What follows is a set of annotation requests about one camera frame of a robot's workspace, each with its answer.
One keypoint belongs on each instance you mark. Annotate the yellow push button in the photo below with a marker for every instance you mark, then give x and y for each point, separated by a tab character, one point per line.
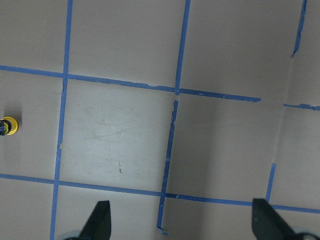
8	126

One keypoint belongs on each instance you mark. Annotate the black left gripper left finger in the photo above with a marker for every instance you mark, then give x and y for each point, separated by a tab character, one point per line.
98	225

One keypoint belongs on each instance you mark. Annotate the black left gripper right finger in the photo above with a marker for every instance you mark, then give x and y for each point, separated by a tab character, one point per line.
267	224

